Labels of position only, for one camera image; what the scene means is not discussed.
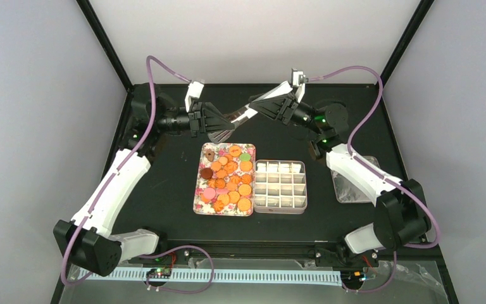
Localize pink divided cookie tin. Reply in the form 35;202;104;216
254;160;308;215

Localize brown flower cookie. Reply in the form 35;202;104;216
204;149;215;162

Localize green macaron cookie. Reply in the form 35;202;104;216
239;153;252;162

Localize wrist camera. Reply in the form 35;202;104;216
184;80;204;112
290;69;308;102

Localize pink sandwich cookie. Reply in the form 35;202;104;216
201;187;216;201

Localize metal tongs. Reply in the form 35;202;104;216
207;106;258;144

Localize black frame post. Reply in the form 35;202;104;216
76;0;133;92

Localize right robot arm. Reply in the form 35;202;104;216
249;82;432;265

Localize floral cookie tray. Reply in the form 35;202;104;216
193;142;256;217

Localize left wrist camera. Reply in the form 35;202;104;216
184;80;204;112

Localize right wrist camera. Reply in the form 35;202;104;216
290;69;308;102

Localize dark brown round cookie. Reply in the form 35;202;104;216
199;168;214;180

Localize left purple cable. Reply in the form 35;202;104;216
60;55;215;294

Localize clear plastic tin lid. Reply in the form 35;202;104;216
327;153;383;205

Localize yellow cracker with red mark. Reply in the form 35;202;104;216
228;145;242;158

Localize white slotted cable duct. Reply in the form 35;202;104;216
88;267;342;286

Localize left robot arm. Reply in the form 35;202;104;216
53;93;235;284

